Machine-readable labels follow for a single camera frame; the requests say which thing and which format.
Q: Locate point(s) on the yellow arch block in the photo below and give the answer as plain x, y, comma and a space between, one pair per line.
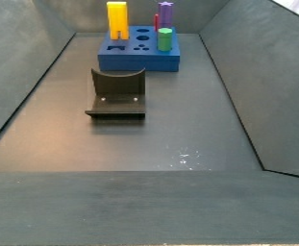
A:
118, 20

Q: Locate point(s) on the black curved fixture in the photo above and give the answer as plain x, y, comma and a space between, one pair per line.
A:
120, 94

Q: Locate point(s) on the blue foam shape board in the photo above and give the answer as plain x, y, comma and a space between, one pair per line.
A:
138, 53

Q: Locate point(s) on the green hexagon peg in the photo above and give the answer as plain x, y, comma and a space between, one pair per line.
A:
165, 39

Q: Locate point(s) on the red block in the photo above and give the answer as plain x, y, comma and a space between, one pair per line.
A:
156, 22

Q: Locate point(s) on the purple star peg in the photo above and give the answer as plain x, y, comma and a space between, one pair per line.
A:
165, 14

